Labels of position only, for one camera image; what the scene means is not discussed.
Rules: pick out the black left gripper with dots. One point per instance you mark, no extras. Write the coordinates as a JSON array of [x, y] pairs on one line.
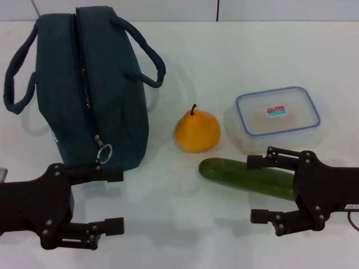
[[33, 204]]

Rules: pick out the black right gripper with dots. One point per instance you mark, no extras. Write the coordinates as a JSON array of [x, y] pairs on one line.
[[325, 190]]

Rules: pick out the green cucumber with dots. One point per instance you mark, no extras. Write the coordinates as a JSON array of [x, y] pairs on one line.
[[238, 176]]

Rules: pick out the orange-yellow pear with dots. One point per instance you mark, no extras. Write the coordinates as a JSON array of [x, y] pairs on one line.
[[196, 131]]

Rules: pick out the dark teal zippered lunch bag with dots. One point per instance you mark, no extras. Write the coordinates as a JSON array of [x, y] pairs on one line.
[[117, 98]]

